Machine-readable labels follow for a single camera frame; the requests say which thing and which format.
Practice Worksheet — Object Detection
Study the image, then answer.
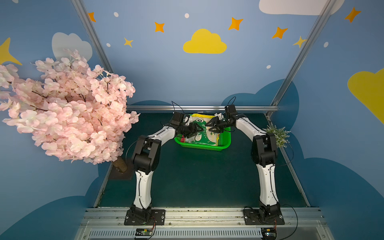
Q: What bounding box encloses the back aluminium frame bar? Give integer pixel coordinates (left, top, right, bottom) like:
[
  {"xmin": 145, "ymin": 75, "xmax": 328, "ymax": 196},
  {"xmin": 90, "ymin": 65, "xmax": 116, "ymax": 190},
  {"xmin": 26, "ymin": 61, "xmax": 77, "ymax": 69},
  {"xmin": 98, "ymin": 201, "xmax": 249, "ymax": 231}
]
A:
[{"xmin": 127, "ymin": 105, "xmax": 278, "ymax": 113}]

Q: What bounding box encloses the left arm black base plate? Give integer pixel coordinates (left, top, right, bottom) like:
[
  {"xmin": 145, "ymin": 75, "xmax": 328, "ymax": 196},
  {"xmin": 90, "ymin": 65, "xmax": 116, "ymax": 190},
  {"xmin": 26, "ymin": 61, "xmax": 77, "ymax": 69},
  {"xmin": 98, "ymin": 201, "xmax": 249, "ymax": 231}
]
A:
[{"xmin": 124, "ymin": 209, "xmax": 166, "ymax": 226}]

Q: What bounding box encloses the right aluminium frame post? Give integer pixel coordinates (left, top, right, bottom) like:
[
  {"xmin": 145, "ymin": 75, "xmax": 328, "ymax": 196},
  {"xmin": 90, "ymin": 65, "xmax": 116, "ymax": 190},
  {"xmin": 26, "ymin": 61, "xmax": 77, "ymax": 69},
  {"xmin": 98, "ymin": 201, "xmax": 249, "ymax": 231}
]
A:
[{"xmin": 266, "ymin": 0, "xmax": 338, "ymax": 120}]

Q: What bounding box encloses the green plastic mesh basket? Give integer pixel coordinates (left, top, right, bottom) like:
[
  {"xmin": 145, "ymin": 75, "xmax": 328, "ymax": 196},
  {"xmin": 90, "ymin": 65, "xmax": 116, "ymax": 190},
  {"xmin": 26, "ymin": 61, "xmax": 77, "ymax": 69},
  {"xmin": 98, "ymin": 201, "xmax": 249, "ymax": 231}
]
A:
[{"xmin": 175, "ymin": 127, "xmax": 232, "ymax": 151}]

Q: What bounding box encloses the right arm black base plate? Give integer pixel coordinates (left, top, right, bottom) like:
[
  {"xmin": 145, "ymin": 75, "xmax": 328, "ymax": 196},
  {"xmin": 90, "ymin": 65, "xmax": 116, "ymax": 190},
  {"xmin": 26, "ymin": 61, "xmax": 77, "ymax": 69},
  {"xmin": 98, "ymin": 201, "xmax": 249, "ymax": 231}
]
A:
[{"xmin": 243, "ymin": 208, "xmax": 285, "ymax": 226}]

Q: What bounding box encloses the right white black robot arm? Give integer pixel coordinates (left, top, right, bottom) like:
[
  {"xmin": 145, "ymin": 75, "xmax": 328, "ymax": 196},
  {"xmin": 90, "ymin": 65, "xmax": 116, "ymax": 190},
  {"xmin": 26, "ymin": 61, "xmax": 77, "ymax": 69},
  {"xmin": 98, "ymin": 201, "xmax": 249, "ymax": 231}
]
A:
[{"xmin": 206, "ymin": 105, "xmax": 281, "ymax": 224}]

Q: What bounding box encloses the aluminium frame post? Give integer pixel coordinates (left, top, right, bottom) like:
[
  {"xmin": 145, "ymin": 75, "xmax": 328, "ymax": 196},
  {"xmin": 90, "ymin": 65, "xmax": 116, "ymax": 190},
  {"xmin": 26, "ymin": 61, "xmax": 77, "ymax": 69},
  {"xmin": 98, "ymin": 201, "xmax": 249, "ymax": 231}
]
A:
[
  {"xmin": 266, "ymin": 0, "xmax": 338, "ymax": 120},
  {"xmin": 72, "ymin": 0, "xmax": 114, "ymax": 72}
]

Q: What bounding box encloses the small potted green plant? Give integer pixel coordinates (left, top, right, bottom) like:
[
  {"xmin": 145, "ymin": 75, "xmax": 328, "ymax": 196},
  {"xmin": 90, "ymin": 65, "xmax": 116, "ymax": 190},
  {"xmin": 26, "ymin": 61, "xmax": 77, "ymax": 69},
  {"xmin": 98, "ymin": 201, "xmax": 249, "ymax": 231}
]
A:
[{"xmin": 264, "ymin": 124, "xmax": 291, "ymax": 148}]

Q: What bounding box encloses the left small circuit board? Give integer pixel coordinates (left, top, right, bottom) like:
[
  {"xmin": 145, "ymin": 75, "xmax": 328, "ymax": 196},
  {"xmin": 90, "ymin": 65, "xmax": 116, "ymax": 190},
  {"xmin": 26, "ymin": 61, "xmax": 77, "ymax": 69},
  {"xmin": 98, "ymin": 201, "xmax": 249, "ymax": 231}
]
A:
[{"xmin": 135, "ymin": 228, "xmax": 153, "ymax": 237}]

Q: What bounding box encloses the aluminium front rail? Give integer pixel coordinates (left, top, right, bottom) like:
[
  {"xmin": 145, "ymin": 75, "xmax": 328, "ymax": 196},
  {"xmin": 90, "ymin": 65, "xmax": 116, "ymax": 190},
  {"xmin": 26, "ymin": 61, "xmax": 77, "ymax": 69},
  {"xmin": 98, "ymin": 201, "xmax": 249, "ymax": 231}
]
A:
[{"xmin": 75, "ymin": 207, "xmax": 334, "ymax": 240}]

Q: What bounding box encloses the pink cherry blossom tree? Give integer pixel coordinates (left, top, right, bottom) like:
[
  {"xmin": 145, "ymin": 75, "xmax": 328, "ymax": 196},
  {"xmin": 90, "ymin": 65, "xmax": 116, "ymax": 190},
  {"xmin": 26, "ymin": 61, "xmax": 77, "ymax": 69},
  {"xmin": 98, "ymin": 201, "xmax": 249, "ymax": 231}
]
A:
[{"xmin": 1, "ymin": 51, "xmax": 139, "ymax": 165}]

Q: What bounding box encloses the small circuit board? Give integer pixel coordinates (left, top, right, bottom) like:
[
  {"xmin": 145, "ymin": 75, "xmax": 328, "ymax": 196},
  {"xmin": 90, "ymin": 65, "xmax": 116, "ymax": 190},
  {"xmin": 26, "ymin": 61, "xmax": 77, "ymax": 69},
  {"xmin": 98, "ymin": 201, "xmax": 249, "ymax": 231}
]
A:
[
  {"xmin": 135, "ymin": 228, "xmax": 153, "ymax": 237},
  {"xmin": 261, "ymin": 228, "xmax": 277, "ymax": 240}
]

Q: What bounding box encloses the white green dinosaur raincoat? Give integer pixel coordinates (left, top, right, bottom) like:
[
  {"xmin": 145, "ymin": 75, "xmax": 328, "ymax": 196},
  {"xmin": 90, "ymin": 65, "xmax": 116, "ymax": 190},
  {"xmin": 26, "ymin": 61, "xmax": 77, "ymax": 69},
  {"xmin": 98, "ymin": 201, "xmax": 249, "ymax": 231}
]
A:
[{"xmin": 185, "ymin": 117, "xmax": 220, "ymax": 146}]

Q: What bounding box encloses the right small circuit board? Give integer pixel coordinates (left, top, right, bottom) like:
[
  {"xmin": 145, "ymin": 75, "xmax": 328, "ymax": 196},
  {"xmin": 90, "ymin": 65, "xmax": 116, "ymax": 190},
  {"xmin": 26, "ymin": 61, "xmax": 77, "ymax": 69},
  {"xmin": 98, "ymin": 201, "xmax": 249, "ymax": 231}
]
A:
[{"xmin": 261, "ymin": 228, "xmax": 277, "ymax": 240}]

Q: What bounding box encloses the left aluminium frame post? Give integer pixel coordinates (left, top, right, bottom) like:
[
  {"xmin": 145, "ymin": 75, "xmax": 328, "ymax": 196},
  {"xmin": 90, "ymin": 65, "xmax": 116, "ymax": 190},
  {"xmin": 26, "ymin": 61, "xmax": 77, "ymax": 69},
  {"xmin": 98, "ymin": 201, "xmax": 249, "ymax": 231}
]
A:
[{"xmin": 72, "ymin": 0, "xmax": 114, "ymax": 72}]

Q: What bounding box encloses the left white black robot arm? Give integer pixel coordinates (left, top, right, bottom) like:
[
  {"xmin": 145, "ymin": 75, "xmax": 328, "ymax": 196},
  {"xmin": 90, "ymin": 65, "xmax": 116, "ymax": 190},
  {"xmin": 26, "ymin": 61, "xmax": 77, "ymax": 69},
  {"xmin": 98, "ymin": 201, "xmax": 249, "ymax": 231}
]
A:
[{"xmin": 130, "ymin": 112, "xmax": 204, "ymax": 223}]

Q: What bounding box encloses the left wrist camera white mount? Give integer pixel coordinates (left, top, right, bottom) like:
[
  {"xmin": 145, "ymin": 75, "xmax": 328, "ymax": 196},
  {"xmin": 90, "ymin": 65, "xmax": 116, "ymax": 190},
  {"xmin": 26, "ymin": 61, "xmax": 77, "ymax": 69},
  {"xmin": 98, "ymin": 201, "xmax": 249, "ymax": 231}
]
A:
[{"xmin": 183, "ymin": 114, "xmax": 191, "ymax": 126}]

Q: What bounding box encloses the plain yellow raincoat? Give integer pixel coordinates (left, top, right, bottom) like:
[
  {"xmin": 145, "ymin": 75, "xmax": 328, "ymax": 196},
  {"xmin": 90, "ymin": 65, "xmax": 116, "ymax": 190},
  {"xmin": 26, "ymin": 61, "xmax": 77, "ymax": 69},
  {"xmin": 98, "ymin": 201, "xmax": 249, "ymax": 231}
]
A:
[{"xmin": 191, "ymin": 114, "xmax": 215, "ymax": 122}]

